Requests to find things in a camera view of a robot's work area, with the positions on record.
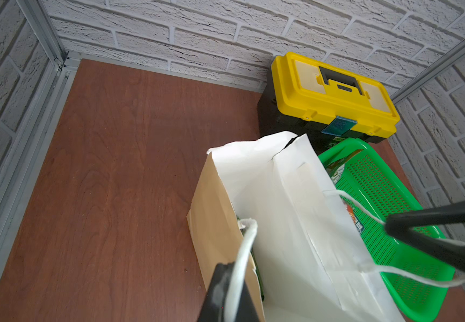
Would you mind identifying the green plastic basket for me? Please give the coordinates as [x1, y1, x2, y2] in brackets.
[318, 138, 455, 321]

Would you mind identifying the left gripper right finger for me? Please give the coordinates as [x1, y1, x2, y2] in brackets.
[384, 195, 465, 284]

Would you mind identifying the brown paper bag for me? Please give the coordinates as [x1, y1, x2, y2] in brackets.
[186, 130, 465, 322]

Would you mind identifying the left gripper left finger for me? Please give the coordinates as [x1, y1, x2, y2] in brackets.
[197, 262, 260, 322]

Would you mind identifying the yellow black toolbox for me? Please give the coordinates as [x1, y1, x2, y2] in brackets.
[257, 52, 400, 154]

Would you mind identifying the green white bottom packet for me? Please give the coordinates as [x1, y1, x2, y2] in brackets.
[326, 149, 362, 185]

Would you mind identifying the red small condiment packet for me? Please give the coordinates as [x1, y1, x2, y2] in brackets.
[343, 201, 365, 234]

